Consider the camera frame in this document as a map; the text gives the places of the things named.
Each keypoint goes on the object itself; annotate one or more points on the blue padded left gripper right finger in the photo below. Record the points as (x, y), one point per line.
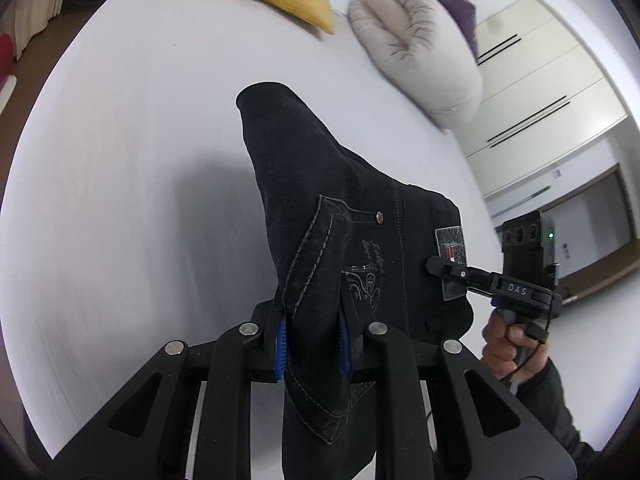
(355, 317)

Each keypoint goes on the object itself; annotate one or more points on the black camera box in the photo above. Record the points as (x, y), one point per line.
(528, 247)

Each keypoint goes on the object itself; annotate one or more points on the beige curtain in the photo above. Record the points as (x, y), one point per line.
(24, 19)

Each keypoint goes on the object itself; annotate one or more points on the person's right hand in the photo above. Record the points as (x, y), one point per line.
(509, 354)

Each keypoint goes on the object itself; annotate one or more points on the white bed sheet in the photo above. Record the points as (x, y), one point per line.
(131, 214)

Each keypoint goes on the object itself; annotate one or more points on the purple pillow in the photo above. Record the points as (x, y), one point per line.
(464, 14)

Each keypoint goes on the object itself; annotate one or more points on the beige folded duvet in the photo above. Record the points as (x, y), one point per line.
(420, 49)

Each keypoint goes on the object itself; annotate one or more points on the white wardrobe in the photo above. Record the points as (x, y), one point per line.
(555, 80)

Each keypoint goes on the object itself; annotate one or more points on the black denim pants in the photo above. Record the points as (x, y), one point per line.
(339, 229)

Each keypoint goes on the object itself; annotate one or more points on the black jacket right forearm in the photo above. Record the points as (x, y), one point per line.
(543, 395)

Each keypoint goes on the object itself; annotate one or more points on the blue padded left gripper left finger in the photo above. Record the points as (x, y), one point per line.
(268, 358)

